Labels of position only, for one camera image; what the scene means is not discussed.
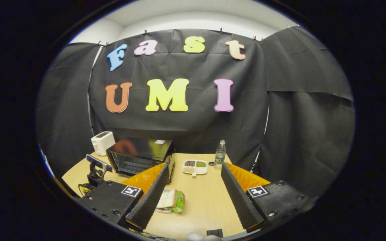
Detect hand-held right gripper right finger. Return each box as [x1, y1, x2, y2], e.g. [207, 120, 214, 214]
[220, 162, 311, 234]

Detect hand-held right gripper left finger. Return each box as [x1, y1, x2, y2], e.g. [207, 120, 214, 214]
[78, 163, 170, 232]

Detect sandwich with green lettuce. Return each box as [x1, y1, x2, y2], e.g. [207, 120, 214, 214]
[155, 188, 185, 214]

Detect black electric oven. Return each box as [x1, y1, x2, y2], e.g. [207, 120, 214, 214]
[105, 138, 176, 184]

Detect white toaster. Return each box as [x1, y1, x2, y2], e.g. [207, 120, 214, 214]
[90, 131, 116, 156]

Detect clear plastic water bottle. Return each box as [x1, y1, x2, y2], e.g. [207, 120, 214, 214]
[214, 140, 227, 169]

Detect white sectioned dish of beans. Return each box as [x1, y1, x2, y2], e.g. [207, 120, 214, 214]
[182, 159, 209, 177]

